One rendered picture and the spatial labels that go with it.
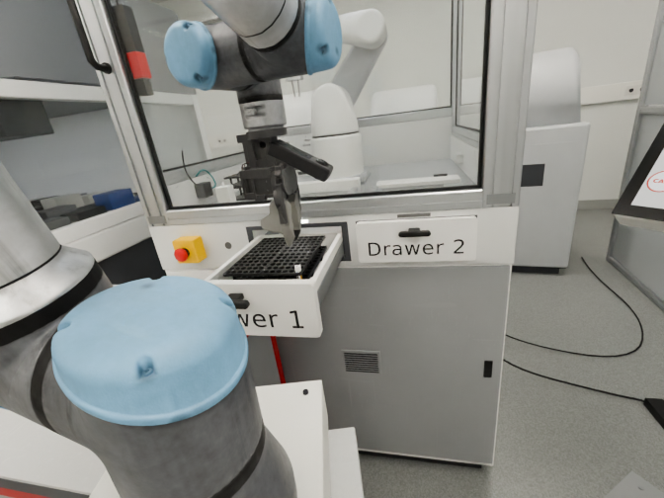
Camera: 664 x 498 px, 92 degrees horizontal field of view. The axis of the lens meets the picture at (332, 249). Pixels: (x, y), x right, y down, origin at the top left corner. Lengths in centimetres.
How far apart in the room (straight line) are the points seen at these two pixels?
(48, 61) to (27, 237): 119
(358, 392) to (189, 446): 93
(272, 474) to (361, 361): 75
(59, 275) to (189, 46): 30
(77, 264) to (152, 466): 17
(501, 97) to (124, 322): 76
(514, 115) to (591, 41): 341
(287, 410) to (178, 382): 26
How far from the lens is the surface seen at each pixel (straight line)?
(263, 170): 59
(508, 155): 83
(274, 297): 58
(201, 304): 26
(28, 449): 75
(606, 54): 424
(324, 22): 43
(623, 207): 77
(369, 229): 82
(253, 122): 58
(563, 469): 153
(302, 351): 110
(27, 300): 33
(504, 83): 82
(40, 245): 34
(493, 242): 87
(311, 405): 47
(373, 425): 126
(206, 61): 48
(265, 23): 39
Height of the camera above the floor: 117
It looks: 21 degrees down
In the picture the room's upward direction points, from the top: 7 degrees counter-clockwise
